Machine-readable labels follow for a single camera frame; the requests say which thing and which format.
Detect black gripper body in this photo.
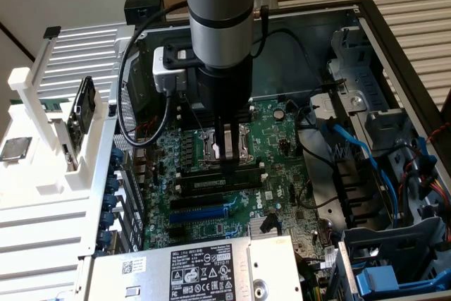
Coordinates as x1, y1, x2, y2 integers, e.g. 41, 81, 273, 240
195, 58, 254, 125

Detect green RAM stick white label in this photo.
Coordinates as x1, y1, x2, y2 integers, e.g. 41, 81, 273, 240
175, 168, 266, 193

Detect metal CPU socket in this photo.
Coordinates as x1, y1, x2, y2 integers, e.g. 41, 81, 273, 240
197, 123, 255, 168

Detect thin metal locking lever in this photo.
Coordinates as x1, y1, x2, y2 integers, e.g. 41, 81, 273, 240
181, 95, 206, 135

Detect green motherboard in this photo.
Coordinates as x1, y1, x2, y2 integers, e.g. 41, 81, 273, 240
135, 98, 345, 256

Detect long black expansion slot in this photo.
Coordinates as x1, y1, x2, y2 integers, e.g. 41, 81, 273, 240
170, 193, 225, 211

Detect silver finned heatsink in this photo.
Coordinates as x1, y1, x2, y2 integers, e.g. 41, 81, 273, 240
249, 216, 279, 237

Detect long blue expansion slot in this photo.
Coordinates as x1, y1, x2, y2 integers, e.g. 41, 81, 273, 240
168, 207, 228, 225

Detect open grey PC case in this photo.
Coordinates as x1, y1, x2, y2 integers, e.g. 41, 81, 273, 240
75, 0, 451, 301

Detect black plastic card guide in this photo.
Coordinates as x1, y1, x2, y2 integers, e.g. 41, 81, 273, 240
333, 159, 390, 228

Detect black hard disk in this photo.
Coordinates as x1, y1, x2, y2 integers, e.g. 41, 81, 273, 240
68, 75, 98, 136

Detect white plastic parts rack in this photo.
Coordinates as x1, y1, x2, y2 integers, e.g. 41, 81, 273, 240
0, 25, 111, 210

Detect light grey metal disk bay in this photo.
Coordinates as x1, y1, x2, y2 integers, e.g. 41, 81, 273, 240
327, 25, 420, 154

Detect silver power supply unit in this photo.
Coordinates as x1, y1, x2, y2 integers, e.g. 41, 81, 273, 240
82, 235, 304, 301

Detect dark grey disk bay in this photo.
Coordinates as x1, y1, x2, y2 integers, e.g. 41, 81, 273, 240
341, 216, 451, 301

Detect blue plastic latch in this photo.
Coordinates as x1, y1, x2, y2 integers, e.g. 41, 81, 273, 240
355, 265, 451, 297

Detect silver CPU chip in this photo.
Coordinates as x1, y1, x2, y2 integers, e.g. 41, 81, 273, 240
0, 136, 33, 161

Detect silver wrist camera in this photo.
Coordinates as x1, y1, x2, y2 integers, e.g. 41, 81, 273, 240
152, 44, 194, 94

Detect black cable with gold plug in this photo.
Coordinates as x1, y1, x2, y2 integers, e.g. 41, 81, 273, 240
252, 4, 271, 61

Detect thin red wire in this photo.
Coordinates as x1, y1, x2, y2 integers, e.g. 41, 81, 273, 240
133, 116, 159, 137

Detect black wire with plug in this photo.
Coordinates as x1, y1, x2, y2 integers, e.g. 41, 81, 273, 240
267, 28, 348, 87

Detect blue flat wire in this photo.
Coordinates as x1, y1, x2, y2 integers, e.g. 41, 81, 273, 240
316, 117, 402, 224

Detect graphics card with metal bracket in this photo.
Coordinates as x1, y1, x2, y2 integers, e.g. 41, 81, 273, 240
60, 117, 85, 171

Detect red and yellow wire bundle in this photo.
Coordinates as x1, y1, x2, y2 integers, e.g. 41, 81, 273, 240
417, 163, 451, 210

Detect red and black twisted wire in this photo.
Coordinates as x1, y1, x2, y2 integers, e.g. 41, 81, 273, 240
424, 121, 451, 144

